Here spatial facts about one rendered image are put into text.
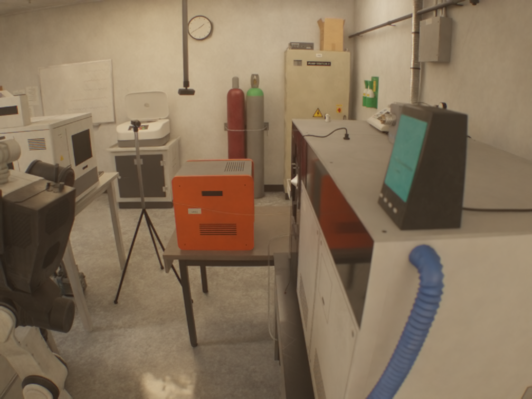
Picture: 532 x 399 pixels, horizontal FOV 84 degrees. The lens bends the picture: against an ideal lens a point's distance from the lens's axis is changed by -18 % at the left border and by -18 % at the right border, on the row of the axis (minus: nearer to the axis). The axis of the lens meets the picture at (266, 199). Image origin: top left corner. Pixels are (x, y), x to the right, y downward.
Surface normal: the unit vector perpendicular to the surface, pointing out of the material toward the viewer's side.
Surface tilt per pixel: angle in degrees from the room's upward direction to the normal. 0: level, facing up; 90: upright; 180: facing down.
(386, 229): 0
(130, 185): 90
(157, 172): 90
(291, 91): 90
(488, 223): 0
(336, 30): 90
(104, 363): 0
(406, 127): 80
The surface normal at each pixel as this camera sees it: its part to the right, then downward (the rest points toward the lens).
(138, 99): 0.03, 0.58
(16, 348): 0.25, 0.69
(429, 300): -0.20, -0.45
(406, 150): -0.99, -0.15
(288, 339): 0.00, -0.94
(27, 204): 0.23, -0.92
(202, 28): 0.03, 0.34
